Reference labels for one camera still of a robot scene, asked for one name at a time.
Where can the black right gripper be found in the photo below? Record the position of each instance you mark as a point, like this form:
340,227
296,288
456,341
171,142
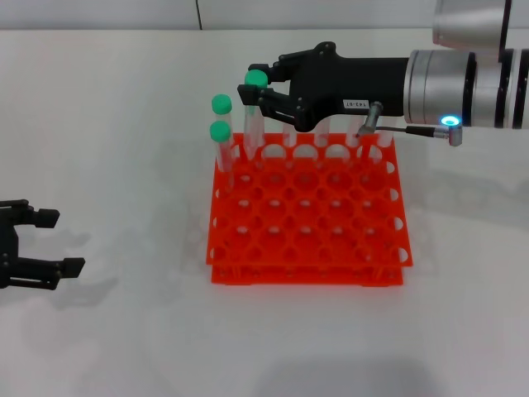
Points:
355,82

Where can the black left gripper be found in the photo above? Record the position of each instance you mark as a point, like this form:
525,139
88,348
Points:
8,244

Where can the orange test tube rack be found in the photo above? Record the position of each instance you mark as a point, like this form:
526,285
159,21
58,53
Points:
306,278

